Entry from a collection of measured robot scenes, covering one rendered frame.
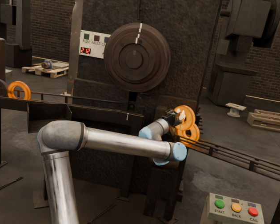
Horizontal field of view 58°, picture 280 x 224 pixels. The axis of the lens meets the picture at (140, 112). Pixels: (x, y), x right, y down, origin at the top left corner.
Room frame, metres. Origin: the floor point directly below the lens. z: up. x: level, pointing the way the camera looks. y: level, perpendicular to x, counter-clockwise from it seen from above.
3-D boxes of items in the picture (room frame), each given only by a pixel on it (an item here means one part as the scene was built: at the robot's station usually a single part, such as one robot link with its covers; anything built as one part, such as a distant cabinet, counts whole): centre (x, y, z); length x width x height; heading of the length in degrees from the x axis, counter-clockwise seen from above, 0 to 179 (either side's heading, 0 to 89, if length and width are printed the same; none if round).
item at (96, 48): (1.97, 0.40, 1.15); 0.26 x 0.02 x 0.18; 83
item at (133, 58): (1.72, 0.09, 1.11); 0.28 x 0.06 x 0.28; 83
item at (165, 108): (1.80, -0.15, 0.68); 0.11 x 0.08 x 0.24; 173
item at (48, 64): (6.03, 2.31, 0.25); 0.40 x 0.24 x 0.22; 173
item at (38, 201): (1.61, 0.60, 0.36); 0.26 x 0.20 x 0.72; 118
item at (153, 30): (1.82, 0.08, 1.11); 0.47 x 0.06 x 0.47; 83
